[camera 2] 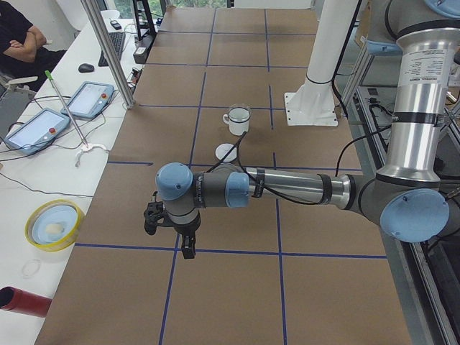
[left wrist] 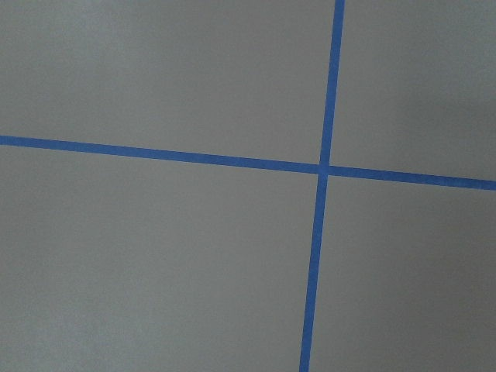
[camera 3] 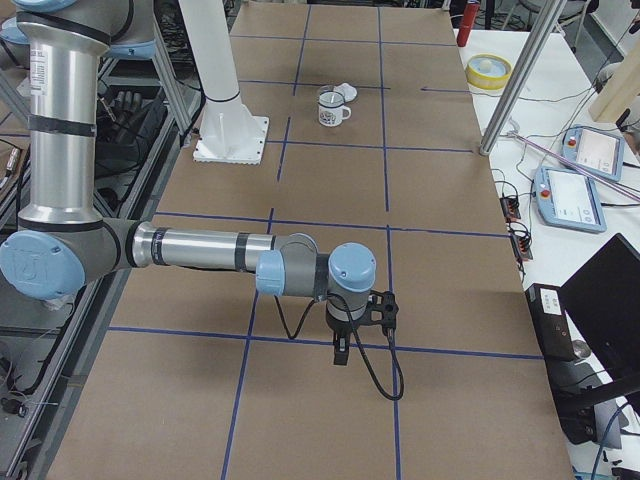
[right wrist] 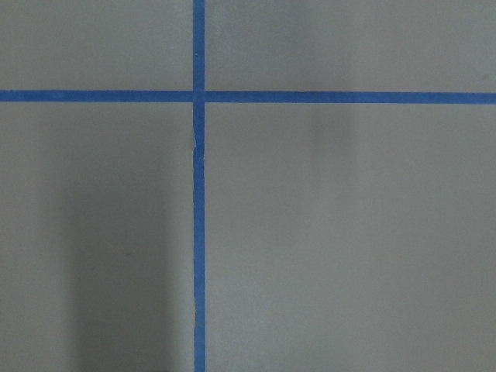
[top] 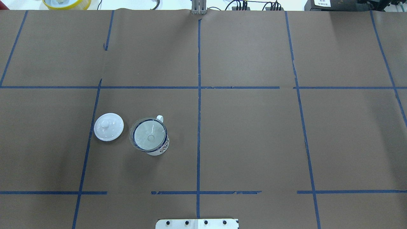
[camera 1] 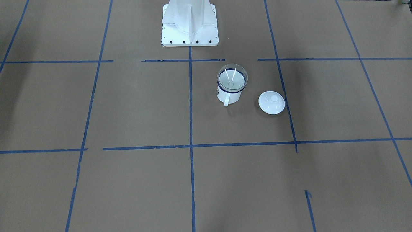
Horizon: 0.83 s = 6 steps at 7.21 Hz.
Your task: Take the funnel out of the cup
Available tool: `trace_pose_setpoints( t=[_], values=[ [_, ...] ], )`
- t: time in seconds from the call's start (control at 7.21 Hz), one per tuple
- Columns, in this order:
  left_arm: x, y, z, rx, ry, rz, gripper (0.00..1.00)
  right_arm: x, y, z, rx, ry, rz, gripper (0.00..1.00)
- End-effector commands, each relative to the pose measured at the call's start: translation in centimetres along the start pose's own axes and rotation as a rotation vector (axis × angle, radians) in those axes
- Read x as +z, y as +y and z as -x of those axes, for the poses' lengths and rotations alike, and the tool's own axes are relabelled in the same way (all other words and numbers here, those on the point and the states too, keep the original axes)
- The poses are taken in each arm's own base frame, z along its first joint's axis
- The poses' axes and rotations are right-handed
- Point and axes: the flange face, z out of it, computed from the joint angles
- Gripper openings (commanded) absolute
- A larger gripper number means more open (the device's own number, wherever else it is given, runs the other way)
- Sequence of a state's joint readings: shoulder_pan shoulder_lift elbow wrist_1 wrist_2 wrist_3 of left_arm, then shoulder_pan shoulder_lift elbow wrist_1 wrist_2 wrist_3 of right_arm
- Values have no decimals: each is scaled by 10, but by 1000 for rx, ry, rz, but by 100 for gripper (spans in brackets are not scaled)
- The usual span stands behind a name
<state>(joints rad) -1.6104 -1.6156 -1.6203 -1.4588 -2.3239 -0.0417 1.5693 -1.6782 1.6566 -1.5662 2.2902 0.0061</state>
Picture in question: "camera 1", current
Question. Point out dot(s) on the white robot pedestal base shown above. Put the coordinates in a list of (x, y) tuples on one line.
[(189, 23)]

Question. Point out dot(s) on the white mug lid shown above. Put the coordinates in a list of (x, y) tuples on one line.
[(271, 102)]

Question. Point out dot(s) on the white enamel mug blue rim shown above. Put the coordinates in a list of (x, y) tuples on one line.
[(227, 98)]

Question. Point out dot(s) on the clear plastic funnel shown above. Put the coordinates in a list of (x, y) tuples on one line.
[(232, 78)]

